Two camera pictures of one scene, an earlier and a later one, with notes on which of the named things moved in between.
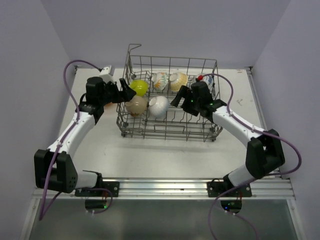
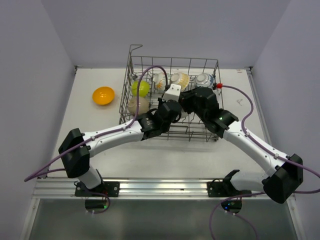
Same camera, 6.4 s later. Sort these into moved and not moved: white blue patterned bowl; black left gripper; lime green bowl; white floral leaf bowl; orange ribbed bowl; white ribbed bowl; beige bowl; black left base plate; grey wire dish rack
Moved: white ribbed bowl; orange ribbed bowl; black left gripper
Not moved: lime green bowl; white floral leaf bowl; grey wire dish rack; black left base plate; white blue patterned bowl; beige bowl
